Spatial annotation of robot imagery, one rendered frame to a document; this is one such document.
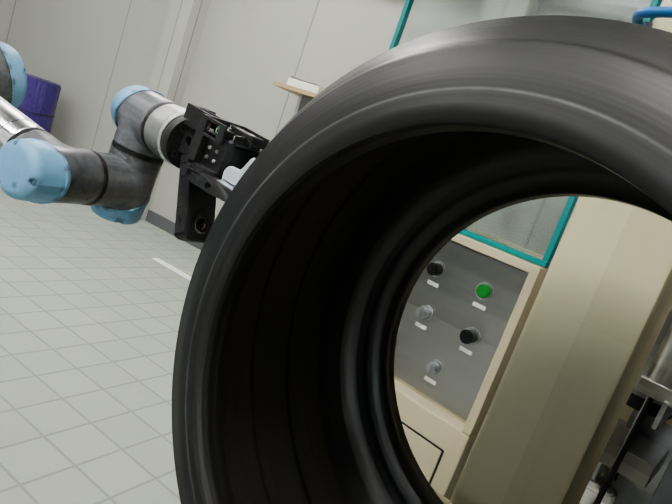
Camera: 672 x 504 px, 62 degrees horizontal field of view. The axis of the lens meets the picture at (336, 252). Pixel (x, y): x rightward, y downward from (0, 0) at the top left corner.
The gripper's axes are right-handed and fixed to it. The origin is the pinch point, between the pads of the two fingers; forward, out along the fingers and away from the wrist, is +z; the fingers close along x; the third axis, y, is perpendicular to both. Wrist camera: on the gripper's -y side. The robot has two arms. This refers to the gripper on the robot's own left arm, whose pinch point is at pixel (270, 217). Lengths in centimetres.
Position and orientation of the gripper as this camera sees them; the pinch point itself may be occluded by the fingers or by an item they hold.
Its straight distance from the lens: 64.7
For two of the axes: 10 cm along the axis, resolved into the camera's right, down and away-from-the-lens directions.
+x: 6.2, 0.7, 7.8
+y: 3.9, -8.9, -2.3
